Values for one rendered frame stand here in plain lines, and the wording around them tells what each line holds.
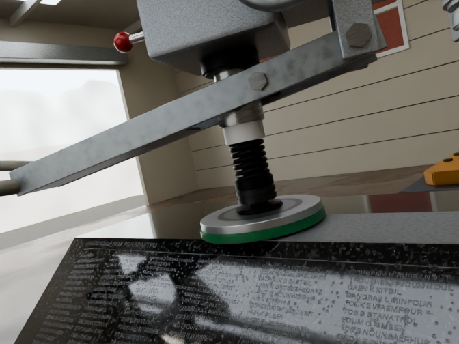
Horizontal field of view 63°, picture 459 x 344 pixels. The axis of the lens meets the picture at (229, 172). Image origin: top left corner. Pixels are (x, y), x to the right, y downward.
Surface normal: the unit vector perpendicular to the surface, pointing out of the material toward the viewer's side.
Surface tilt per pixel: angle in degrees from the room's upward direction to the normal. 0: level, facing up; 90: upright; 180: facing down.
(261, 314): 45
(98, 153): 90
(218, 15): 90
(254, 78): 90
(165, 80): 90
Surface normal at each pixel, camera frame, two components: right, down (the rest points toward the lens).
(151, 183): 0.73, -0.11
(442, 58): -0.65, 0.19
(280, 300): -0.59, -0.56
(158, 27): -0.25, 0.12
